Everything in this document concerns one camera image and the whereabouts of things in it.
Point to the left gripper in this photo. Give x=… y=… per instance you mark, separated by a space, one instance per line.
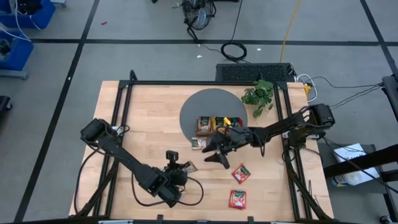
x=175 y=175

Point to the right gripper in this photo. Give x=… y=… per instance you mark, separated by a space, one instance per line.
x=236 y=138

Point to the beige vanilla cinnamon tea bag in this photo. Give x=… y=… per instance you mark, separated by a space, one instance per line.
x=204 y=124
x=199 y=143
x=192 y=168

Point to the yellow fruit tea bag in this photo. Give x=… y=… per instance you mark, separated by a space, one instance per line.
x=219 y=122

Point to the red strawberry tea bag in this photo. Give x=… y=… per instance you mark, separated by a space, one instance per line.
x=237 y=199
x=237 y=122
x=241 y=173

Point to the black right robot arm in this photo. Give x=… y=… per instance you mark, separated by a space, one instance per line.
x=280 y=127

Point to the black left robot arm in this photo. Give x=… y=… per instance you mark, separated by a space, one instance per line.
x=124 y=158

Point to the wooden compartment tray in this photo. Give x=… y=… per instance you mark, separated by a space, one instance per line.
x=203 y=134

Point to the grey round woven placemat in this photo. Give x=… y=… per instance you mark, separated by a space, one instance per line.
x=211 y=102

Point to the black table clamp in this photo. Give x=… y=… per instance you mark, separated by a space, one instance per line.
x=160 y=218
x=250 y=219

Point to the green potted plant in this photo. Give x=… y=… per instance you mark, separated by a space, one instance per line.
x=259 y=95

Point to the silver aluminium extrusion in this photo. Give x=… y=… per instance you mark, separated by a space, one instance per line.
x=281 y=222
x=115 y=222

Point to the yellow power plug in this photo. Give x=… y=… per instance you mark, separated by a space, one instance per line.
x=307 y=90

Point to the white printed papers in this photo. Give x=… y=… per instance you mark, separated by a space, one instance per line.
x=345 y=152

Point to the black floor fan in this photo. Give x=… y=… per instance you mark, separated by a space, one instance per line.
x=199 y=15

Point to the dark grey side table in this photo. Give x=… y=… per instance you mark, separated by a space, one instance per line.
x=357 y=202

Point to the black floor object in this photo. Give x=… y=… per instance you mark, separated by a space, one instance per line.
x=3 y=104

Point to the blue plastic bin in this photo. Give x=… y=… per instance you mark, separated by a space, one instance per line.
x=18 y=56
x=43 y=15

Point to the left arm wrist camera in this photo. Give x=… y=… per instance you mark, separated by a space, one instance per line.
x=172 y=156

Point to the black aluminium table frame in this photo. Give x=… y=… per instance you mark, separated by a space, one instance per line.
x=186 y=82

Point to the black frame beam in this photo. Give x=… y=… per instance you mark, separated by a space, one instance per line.
x=357 y=163

